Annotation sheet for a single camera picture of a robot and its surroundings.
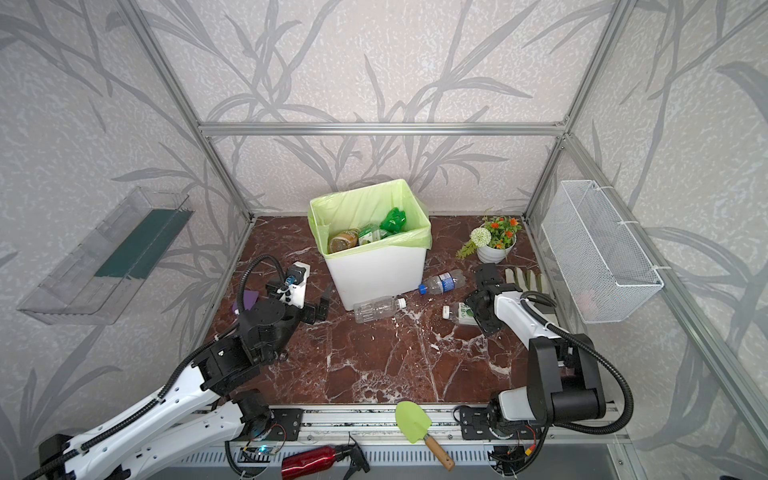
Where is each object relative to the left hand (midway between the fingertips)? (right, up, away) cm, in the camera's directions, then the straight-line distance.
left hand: (318, 271), depth 70 cm
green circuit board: (-16, -45, +2) cm, 47 cm away
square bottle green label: (+38, -14, +19) cm, 45 cm away
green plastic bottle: (+17, +14, +23) cm, 32 cm away
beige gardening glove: (+63, -6, +30) cm, 70 cm away
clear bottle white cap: (+12, -13, +19) cm, 26 cm away
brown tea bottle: (+4, +7, +12) cm, 15 cm away
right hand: (+42, -12, +21) cm, 49 cm away
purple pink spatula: (-30, -12, +26) cm, 42 cm away
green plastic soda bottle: (+11, +9, +16) cm, 22 cm away
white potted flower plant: (+50, +7, +26) cm, 56 cm away
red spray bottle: (+2, -41, -4) cm, 42 cm away
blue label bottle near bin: (+33, -6, +26) cm, 43 cm away
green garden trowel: (+23, -39, +4) cm, 45 cm away
